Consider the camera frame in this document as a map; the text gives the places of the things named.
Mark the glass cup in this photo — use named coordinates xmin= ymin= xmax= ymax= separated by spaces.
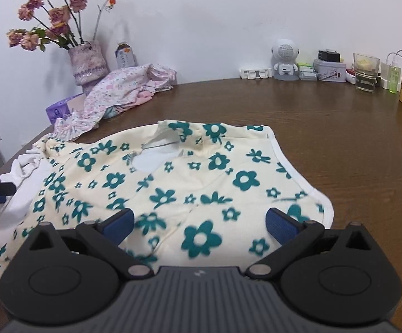
xmin=353 ymin=53 xmax=380 ymax=93

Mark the black charger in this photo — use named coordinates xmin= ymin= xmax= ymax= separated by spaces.
xmin=318 ymin=50 xmax=341 ymax=63

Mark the cream dress with green flowers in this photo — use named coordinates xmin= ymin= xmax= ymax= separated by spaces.
xmin=0 ymin=120 xmax=335 ymax=287

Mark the purple tissue pack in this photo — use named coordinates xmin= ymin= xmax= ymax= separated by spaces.
xmin=46 ymin=94 xmax=87 ymax=125

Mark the green spray bottle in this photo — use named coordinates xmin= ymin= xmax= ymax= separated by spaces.
xmin=388 ymin=66 xmax=402 ymax=95

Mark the small green white box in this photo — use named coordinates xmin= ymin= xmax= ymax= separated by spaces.
xmin=297 ymin=63 xmax=318 ymax=81

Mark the white charger block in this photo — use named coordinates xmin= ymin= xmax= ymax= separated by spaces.
xmin=380 ymin=62 xmax=402 ymax=89

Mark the tea bottle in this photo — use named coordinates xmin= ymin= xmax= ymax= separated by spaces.
xmin=115 ymin=42 xmax=134 ymax=69

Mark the plain pink garment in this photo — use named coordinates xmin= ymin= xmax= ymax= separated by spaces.
xmin=118 ymin=90 xmax=154 ymax=110

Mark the dried rose bouquet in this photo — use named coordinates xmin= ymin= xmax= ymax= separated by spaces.
xmin=7 ymin=0 xmax=116 ymax=52

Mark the pink floral garment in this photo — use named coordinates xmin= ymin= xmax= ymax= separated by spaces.
xmin=53 ymin=63 xmax=177 ymax=143

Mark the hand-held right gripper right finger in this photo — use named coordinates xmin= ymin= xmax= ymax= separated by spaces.
xmin=245 ymin=207 xmax=375 ymax=280

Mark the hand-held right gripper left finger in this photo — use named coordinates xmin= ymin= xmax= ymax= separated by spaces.
xmin=26 ymin=208 xmax=153 ymax=280

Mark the purple textured vase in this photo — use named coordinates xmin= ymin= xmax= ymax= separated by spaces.
xmin=68 ymin=41 xmax=108 ymax=85

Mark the grey tin box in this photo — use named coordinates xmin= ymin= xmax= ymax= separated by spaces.
xmin=313 ymin=59 xmax=346 ymax=83

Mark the white robot speaker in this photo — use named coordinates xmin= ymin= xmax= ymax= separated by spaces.
xmin=271 ymin=37 xmax=300 ymax=81

